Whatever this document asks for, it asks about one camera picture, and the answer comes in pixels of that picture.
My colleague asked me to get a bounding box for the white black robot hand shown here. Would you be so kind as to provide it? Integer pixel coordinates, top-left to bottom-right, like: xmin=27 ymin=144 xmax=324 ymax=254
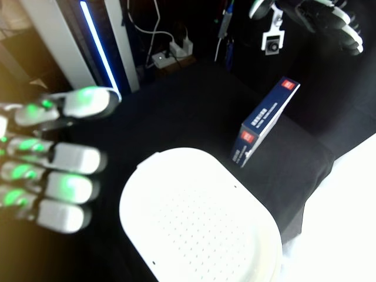
xmin=0 ymin=86 xmax=123 ymax=234
xmin=277 ymin=0 xmax=364 ymax=56

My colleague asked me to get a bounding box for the small white adapter box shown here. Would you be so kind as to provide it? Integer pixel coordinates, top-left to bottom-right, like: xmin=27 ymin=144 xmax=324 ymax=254
xmin=151 ymin=52 xmax=174 ymax=69

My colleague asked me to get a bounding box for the black table cloth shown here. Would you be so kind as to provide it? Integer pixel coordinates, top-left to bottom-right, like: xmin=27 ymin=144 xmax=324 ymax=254
xmin=0 ymin=55 xmax=376 ymax=282

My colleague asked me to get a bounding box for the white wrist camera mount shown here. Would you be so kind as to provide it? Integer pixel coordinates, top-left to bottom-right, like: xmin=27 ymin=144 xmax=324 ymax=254
xmin=261 ymin=10 xmax=286 ymax=56

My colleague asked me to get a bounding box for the dark blue cardboard box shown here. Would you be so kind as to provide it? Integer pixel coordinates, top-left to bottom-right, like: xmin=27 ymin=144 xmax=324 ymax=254
xmin=230 ymin=76 xmax=301 ymax=169

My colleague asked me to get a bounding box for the white power cable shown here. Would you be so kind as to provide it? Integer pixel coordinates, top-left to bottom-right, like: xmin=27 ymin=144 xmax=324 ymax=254
xmin=127 ymin=0 xmax=176 ymax=69

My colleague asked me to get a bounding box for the grey plug with white cable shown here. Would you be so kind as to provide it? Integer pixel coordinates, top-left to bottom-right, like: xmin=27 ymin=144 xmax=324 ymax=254
xmin=213 ymin=7 xmax=234 ymax=62

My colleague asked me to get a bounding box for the blue cable bundle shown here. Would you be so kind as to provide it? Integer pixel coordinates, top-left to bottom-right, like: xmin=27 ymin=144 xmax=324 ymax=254
xmin=224 ymin=37 xmax=236 ymax=72

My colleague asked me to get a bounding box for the white power strip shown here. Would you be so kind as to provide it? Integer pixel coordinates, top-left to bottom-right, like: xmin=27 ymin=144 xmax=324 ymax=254
xmin=169 ymin=39 xmax=194 ymax=58

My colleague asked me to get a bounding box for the white panel with blue light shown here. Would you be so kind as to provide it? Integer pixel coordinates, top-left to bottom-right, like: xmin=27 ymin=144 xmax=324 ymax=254
xmin=20 ymin=0 xmax=140 ymax=95

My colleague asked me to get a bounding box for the white perforated plastic basket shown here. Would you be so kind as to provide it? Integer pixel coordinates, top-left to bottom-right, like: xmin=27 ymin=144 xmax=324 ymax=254
xmin=119 ymin=146 xmax=283 ymax=282

